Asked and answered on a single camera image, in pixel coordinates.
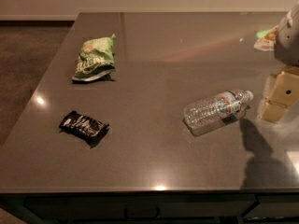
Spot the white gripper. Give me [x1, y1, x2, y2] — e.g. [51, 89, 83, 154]
[258, 66, 299, 123]

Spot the black rxbar chocolate wrapper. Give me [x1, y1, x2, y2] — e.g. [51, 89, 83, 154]
[59, 111, 109, 141]

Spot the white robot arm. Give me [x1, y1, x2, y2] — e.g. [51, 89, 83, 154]
[254, 2, 299, 122]

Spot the clear plastic water bottle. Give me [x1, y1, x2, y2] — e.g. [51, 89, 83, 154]
[183, 90, 254, 130]

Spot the white snack packet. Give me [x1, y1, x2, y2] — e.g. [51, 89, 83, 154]
[254, 26, 278, 51]

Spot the green chip bag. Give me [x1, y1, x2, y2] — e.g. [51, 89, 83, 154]
[72, 35, 116, 82]

